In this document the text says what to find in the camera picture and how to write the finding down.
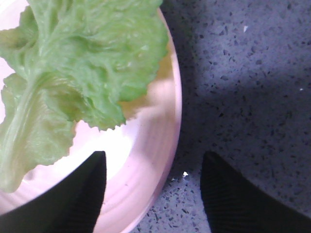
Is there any green lettuce leaf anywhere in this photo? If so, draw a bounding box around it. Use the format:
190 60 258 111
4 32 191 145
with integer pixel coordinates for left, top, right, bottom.
0 0 168 192

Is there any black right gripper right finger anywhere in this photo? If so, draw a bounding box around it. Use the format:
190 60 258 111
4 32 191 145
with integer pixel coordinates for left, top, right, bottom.
201 151 311 233

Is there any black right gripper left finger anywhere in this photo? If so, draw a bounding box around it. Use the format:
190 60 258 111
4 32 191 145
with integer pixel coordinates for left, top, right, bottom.
0 151 106 233

